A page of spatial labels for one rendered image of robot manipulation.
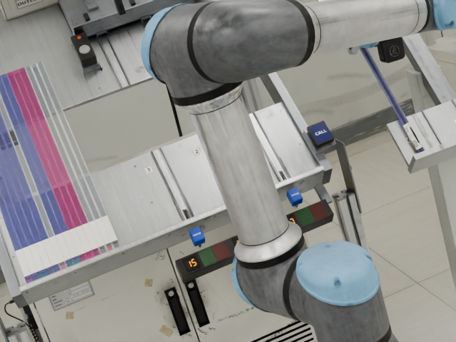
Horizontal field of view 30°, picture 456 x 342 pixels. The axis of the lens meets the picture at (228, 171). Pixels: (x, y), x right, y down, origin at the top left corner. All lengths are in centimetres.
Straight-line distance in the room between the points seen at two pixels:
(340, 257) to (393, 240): 174
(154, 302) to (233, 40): 110
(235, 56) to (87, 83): 84
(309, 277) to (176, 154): 63
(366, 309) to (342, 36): 40
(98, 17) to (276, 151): 51
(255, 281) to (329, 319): 15
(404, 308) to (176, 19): 161
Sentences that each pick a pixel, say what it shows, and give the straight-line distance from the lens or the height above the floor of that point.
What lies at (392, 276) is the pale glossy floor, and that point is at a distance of 282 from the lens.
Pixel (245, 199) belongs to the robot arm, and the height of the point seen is 89.
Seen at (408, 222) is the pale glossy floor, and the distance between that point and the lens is 314.
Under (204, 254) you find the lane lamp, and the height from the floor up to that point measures 66.
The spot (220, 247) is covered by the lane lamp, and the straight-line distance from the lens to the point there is 173.
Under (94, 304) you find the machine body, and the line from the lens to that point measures 209.
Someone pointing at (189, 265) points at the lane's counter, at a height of 66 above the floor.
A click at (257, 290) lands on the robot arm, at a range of 139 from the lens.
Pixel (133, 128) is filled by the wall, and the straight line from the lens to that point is 369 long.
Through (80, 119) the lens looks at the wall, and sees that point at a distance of 365.
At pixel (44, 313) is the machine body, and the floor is 52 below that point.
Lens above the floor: 137
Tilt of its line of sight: 19 degrees down
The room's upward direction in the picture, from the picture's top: 17 degrees counter-clockwise
